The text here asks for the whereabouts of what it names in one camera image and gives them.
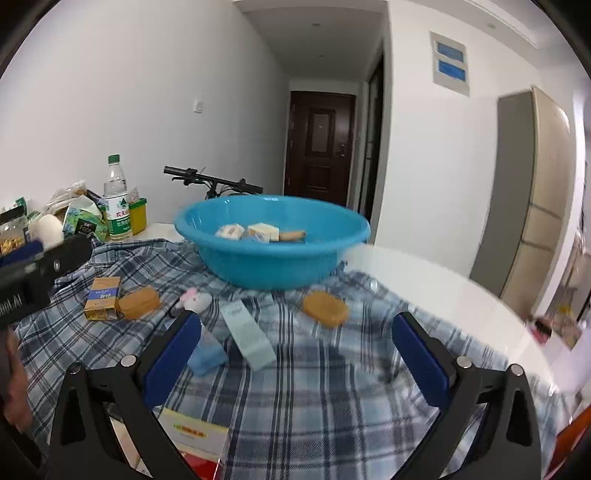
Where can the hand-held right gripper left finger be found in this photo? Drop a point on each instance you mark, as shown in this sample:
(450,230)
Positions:
(171,364)

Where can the crumpled plastic bags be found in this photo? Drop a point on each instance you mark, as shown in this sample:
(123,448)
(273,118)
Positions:
(69,194)

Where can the beige refrigerator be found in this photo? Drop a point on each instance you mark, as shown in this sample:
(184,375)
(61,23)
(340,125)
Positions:
(531,194)

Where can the pale teal tube box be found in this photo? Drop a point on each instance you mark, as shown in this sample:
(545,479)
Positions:
(247,334)

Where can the grey wall panel blue windows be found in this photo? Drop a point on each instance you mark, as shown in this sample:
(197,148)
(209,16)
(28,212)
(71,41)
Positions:
(450,64)

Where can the dark framed sliding door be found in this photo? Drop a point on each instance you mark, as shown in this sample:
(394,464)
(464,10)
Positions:
(371,152)

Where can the clear water bottle green cap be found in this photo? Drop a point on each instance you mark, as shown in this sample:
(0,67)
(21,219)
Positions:
(117,203)

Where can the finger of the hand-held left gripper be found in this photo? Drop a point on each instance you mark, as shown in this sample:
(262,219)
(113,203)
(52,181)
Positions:
(69,256)
(23,253)

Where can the blue plastic basin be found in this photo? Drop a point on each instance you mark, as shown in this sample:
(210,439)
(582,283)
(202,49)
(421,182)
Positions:
(277,267)

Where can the red and white box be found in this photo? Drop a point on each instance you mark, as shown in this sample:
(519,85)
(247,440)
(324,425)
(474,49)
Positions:
(198,431)

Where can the glass jar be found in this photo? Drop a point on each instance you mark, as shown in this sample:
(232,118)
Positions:
(11,230)

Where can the blue plaid shirt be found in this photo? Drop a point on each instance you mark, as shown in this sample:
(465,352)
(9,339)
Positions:
(323,392)

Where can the white and pink toy mouse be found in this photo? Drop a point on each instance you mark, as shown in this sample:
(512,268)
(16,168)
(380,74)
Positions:
(196,301)

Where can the orange soap box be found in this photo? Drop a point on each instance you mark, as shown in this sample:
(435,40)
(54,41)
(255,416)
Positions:
(138,302)
(325,308)

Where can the white wrapped packet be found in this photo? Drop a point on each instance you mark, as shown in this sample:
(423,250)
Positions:
(230,230)

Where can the blue translucent plastic case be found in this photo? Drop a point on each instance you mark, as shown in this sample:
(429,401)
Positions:
(210,353)

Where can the white egg-shaped object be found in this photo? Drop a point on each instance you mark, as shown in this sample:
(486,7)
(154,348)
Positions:
(46,230)

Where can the dark brown entrance door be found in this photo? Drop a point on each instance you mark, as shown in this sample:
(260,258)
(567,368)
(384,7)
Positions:
(318,147)

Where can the blue and yellow box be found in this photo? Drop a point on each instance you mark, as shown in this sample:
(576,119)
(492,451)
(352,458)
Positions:
(102,297)

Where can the person's left hand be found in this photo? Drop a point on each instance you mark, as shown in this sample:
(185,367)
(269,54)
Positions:
(16,392)

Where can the yellow container green lid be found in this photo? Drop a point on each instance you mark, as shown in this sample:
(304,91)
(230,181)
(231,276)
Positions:
(137,216)

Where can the green tissue pack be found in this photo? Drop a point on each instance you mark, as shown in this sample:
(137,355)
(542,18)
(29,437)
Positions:
(83,221)

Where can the white round desktop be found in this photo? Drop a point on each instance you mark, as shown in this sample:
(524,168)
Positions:
(438,286)

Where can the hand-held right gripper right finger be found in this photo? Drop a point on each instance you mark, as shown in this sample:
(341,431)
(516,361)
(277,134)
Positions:
(422,364)

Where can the black bicycle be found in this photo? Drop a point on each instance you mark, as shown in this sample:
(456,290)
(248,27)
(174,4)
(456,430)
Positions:
(194,174)

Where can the small cream box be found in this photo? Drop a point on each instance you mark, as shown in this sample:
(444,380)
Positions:
(264,230)

